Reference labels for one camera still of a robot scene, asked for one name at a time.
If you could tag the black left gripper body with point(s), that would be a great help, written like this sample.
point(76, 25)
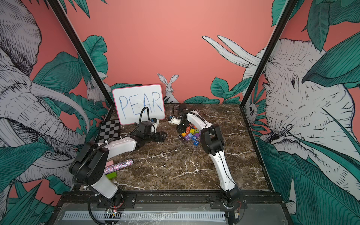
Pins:
point(153, 137)

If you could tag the glittery purple tube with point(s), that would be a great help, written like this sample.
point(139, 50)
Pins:
point(118, 166)

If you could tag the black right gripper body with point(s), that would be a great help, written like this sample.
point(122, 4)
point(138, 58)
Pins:
point(182, 125)

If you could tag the black white checkerboard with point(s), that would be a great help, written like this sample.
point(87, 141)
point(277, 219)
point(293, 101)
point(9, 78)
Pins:
point(109, 130)

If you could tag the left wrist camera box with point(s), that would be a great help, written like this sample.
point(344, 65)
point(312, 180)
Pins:
point(148, 127)

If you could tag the pink framed whiteboard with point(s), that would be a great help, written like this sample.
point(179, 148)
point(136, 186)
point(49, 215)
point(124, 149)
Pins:
point(130, 101)

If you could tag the black mounting rail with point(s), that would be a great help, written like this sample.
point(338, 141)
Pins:
point(129, 199)

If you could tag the pink block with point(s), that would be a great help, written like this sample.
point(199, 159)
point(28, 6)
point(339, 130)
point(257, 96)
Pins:
point(109, 163)

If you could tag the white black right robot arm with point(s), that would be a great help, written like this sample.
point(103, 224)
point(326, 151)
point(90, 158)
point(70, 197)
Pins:
point(213, 144)

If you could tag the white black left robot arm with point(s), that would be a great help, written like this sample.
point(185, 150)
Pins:
point(88, 168)

